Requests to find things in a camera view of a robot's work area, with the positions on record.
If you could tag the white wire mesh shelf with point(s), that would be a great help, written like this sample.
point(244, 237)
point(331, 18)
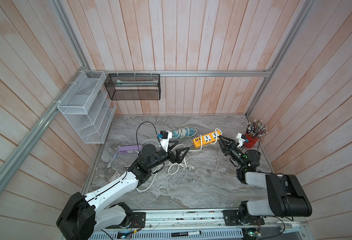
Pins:
point(87, 107)

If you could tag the bundle of coloured pencils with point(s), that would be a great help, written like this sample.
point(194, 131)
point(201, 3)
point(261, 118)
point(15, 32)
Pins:
point(256, 129)

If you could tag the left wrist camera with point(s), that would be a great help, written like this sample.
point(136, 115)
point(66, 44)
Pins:
point(164, 139)

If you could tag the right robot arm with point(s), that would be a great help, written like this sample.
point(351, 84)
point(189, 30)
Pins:
point(285, 195)

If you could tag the orange power strip with cord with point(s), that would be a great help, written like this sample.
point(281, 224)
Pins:
point(208, 139)

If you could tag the black mesh basket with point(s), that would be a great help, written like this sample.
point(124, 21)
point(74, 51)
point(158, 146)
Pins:
point(142, 87)

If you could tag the red metal pencil bucket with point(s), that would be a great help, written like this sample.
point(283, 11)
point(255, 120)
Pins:
point(250, 141)

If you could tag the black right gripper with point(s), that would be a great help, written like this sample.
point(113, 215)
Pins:
point(231, 148)

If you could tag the blue white pen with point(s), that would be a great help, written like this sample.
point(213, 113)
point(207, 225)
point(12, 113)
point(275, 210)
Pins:
point(111, 161)

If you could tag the black marker pen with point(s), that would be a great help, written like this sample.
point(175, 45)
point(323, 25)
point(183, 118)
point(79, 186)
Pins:
point(184, 234)

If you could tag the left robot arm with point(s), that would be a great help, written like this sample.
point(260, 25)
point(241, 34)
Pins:
point(85, 214)

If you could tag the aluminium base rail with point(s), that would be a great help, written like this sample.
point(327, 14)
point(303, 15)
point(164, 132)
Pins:
point(215, 224)

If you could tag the teal power strip with cord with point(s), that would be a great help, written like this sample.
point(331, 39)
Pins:
point(186, 132)

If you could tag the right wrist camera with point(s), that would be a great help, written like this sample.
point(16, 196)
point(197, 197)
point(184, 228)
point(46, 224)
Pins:
point(241, 139)

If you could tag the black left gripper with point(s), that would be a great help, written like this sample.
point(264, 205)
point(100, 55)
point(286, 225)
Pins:
point(174, 159)

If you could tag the purple power strip with cord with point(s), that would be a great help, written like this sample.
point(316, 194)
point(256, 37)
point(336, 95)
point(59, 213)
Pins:
point(129, 149)

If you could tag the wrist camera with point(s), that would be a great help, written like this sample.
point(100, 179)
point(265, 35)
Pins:
point(164, 139)
point(241, 139)

